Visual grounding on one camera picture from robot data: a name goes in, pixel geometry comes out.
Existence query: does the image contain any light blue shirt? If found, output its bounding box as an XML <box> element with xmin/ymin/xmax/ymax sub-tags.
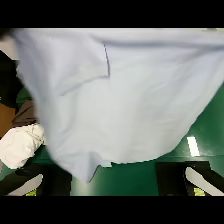
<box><xmin>9</xmin><ymin>28</ymin><xmax>224</xmax><ymax>184</ymax></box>

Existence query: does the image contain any white garment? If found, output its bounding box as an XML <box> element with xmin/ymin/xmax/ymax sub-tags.
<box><xmin>0</xmin><ymin>123</ymin><xmax>46</xmax><ymax>170</ymax></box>

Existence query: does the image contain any brown garment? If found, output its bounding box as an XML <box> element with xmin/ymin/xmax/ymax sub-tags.
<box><xmin>11</xmin><ymin>99</ymin><xmax>40</xmax><ymax>128</ymax></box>

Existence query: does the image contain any green garment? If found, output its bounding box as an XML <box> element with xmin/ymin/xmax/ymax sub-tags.
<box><xmin>15</xmin><ymin>87</ymin><xmax>34</xmax><ymax>110</ymax></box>

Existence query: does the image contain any black garment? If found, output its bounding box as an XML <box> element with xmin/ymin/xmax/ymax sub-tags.
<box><xmin>0</xmin><ymin>49</ymin><xmax>25</xmax><ymax>110</ymax></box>

